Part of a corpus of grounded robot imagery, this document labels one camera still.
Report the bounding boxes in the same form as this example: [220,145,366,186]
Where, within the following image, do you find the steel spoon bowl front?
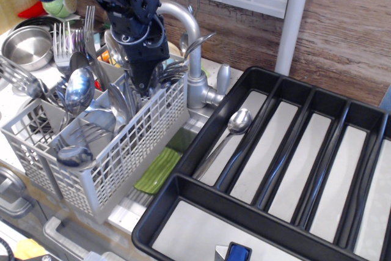
[57,145,93,169]

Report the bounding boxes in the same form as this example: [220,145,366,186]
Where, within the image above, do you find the white plastic fork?
[53,22,73,76]

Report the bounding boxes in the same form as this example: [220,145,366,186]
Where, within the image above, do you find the black cutlery tray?
[132,67,390,260]

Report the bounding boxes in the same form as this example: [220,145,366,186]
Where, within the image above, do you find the red toy pepper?
[18,1,46,19]

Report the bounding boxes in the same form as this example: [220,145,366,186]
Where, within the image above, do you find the silver toy faucet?
[157,0,231,109]

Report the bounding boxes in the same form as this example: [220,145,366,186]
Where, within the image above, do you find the grey plastic cutlery basket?
[0,40,189,226]

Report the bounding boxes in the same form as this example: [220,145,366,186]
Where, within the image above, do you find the grey metal post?
[274,0,306,76]

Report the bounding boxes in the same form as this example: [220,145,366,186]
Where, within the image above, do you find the tall steel fork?
[83,6,108,91]

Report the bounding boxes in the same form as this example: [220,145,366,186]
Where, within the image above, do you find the steel slotted spatula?
[1,55,44,98]

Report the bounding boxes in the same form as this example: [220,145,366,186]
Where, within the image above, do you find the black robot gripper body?
[108,12,169,90]

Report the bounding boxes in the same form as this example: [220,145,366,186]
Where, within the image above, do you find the green toy apple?
[42,0,71,18]

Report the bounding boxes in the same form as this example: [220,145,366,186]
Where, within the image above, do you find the blue object at bottom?
[225,242,252,261]

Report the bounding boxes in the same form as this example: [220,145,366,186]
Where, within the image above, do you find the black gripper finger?
[134,81,150,97]

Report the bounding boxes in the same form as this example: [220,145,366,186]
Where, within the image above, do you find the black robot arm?
[39,0,169,95]

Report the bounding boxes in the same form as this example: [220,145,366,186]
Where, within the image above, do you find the large steel spoon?
[65,67,95,116]

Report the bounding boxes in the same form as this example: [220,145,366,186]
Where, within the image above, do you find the round steel pan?
[1,26,53,72]

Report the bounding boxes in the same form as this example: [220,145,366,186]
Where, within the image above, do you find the hanging skimmer ladle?
[63,0,77,14]

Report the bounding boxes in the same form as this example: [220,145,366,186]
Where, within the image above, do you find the steel spoon in tray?
[193,108,252,180]

